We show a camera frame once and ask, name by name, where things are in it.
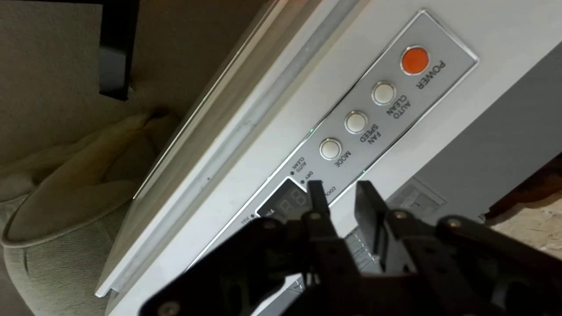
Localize white portable air conditioner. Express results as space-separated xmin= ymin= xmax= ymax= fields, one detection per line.
xmin=94 ymin=0 xmax=562 ymax=316

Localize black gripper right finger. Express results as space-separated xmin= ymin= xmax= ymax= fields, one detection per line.
xmin=352 ymin=180 xmax=562 ymax=316

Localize white mode button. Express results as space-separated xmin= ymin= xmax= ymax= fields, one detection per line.
xmin=315 ymin=136 xmax=343 ymax=164

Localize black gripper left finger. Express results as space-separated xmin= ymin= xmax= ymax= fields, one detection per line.
xmin=138 ymin=180 xmax=365 ymax=316

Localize black rectangular post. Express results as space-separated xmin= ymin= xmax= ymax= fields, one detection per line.
xmin=96 ymin=0 xmax=140 ymax=102

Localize white fan speed button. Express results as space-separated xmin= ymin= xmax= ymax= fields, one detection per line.
xmin=342 ymin=109 xmax=370 ymax=138

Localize white auto clean button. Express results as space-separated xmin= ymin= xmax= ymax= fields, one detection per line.
xmin=368 ymin=80 xmax=396 ymax=108

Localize beige recliner armchair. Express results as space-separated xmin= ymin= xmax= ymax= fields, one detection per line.
xmin=0 ymin=0 xmax=277 ymax=316

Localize orange power button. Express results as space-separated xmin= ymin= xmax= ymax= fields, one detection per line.
xmin=398 ymin=45 xmax=431 ymax=78

